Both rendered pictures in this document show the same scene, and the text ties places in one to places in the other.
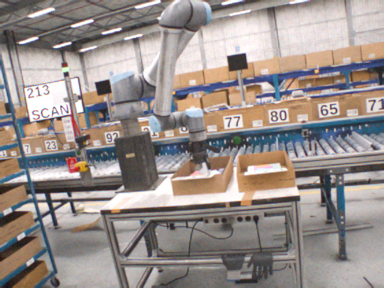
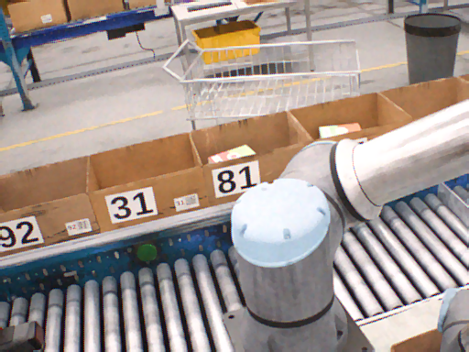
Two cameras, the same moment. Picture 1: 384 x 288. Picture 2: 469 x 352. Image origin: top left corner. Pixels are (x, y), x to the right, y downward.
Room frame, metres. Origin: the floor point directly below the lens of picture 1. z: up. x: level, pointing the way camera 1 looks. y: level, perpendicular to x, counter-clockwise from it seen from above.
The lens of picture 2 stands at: (1.27, 0.65, 1.89)
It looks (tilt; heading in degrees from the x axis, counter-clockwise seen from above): 31 degrees down; 330
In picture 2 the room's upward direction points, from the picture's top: 7 degrees counter-clockwise
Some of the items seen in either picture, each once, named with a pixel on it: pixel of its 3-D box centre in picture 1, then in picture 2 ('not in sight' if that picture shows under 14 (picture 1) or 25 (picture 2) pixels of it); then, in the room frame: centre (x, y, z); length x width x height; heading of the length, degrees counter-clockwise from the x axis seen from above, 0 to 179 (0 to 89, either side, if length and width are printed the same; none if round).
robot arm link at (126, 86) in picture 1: (125, 86); (285, 245); (1.83, 0.31, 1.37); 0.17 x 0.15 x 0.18; 125
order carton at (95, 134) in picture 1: (94, 137); not in sight; (3.14, 0.96, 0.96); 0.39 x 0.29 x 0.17; 72
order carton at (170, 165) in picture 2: (162, 128); (147, 180); (2.90, 0.21, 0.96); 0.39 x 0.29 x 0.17; 72
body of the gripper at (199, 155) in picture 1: (198, 151); not in sight; (1.57, -0.05, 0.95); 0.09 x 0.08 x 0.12; 107
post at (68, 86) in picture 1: (77, 132); not in sight; (2.33, 0.84, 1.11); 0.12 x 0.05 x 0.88; 72
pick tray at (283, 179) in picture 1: (263, 169); not in sight; (1.56, -0.39, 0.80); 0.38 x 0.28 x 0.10; 168
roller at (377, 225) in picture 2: (239, 157); (398, 252); (2.23, -0.38, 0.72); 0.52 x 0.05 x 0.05; 162
